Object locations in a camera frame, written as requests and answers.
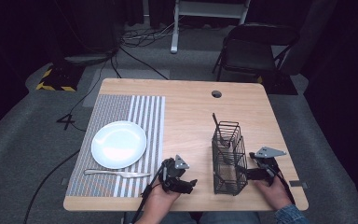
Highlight long black floor cable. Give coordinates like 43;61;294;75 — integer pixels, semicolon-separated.
22;46;122;224

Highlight white round plate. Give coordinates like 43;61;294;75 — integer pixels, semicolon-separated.
90;119;148;170

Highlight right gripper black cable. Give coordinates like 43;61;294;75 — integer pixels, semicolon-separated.
272;167;296;206

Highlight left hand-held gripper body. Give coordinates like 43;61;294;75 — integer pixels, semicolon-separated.
159;154;190;192

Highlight black wire cutlery basket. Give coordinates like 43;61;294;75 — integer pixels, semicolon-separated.
211;119;249;197

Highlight black folding chair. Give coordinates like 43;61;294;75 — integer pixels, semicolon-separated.
211;22;301;84

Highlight person's left hand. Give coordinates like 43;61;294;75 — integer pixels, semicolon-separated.
141;183;182;222

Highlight black stand base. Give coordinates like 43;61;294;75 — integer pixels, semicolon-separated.
62;51;119;67

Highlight dark utensil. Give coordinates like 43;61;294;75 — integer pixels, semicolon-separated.
212;112;232;147

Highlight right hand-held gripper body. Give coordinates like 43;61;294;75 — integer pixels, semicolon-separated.
248;146;288;188

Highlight black yellow striped floor block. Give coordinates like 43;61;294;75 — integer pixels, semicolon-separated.
34;63;86;93

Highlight silver table knife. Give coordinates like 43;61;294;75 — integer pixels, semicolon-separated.
83;168;152;179

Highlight person's legs in jeans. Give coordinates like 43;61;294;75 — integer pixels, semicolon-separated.
123;211;262;224

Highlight grey striped placemat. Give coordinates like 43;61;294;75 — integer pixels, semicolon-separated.
65;93;167;199

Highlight white metal desk frame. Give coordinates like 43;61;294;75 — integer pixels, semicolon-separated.
170;0;253;55

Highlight bundle of floor cables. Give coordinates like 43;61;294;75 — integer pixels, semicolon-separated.
119;21;176;49

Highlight person's right hand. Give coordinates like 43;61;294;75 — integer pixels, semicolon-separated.
254;176;294;212

